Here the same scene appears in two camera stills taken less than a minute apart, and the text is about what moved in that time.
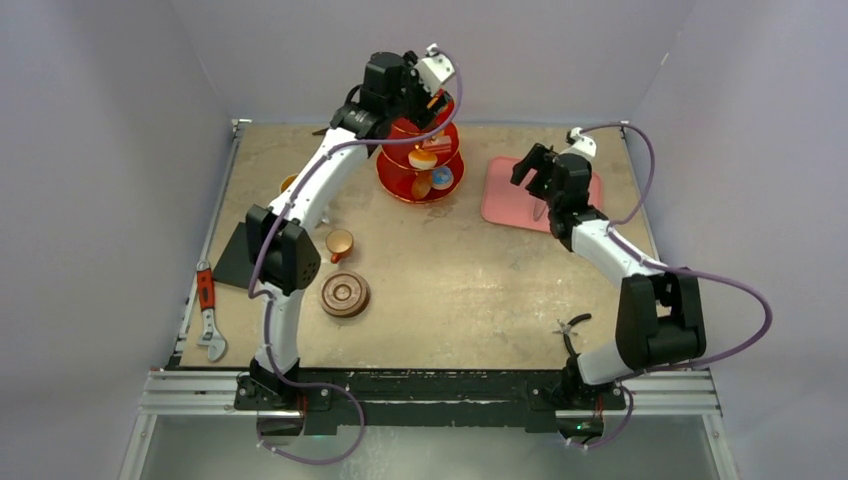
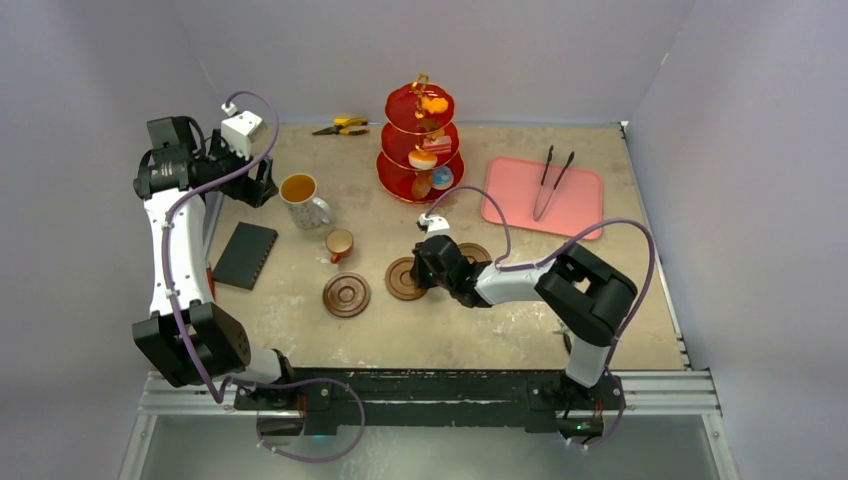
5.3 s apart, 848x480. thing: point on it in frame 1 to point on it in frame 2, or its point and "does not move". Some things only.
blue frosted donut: (442, 177) does not move
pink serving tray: (508, 203) does not move
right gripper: (542, 171) to (428, 266)
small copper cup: (339, 242) does not move
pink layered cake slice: (439, 144) does not move
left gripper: (429, 104) to (244, 188)
